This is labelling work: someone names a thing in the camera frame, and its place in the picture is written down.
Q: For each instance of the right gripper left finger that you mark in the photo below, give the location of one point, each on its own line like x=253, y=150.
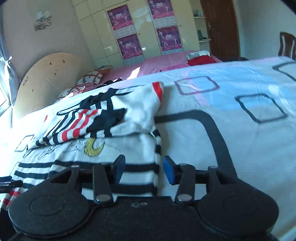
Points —
x=66, y=186

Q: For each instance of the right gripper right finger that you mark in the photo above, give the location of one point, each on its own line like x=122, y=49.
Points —
x=186, y=176

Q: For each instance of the striped knit sweater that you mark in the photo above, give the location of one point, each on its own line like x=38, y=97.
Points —
x=84, y=131

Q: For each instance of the black clothes pile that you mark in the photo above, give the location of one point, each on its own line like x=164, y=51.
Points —
x=109, y=82

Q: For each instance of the white patterned bed cover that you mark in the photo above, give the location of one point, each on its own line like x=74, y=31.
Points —
x=239, y=113

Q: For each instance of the window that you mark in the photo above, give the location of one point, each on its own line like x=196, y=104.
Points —
x=4, y=100

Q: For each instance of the near patterned pillow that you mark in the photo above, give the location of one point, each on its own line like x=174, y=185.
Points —
x=70, y=92

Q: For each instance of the patterned pillow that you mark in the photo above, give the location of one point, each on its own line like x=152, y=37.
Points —
x=70, y=92
x=93, y=77

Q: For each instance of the far patterned pillow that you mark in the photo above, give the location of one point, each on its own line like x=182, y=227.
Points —
x=93, y=77

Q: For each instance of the magenta folded cloth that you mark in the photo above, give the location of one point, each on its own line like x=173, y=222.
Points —
x=177, y=66

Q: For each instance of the grey curtain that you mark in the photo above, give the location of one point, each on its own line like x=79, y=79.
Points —
x=9, y=75

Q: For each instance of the pink bed sheet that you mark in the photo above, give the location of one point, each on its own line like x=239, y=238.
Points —
x=149, y=66

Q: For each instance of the round beige headboard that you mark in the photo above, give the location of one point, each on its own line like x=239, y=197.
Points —
x=46, y=79

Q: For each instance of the red folded cloth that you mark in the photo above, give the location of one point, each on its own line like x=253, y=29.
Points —
x=201, y=60

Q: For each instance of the striped folded cloth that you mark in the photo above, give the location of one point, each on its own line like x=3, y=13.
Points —
x=197, y=54

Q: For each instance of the lower left pink poster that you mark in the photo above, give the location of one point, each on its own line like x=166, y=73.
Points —
x=131, y=50

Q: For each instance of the pink poster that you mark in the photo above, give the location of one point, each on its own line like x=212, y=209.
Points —
x=131, y=50
x=162, y=13
x=169, y=39
x=121, y=21

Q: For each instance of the lower right pink poster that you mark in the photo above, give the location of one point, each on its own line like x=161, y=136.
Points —
x=169, y=39

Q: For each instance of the cream wardrobe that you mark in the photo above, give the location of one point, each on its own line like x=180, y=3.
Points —
x=99, y=36

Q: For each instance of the upper left pink poster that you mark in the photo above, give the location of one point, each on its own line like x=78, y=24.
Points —
x=121, y=21

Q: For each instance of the dark wooden chair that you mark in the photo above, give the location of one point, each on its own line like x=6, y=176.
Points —
x=287, y=45

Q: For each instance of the dark wooden door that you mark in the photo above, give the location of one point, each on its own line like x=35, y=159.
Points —
x=222, y=29

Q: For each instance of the upper right pink poster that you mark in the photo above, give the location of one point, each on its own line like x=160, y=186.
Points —
x=162, y=13

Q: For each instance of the wall shelves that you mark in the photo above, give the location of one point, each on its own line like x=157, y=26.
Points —
x=200, y=21

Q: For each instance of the wall lamp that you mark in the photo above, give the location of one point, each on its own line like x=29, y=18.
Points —
x=43, y=20

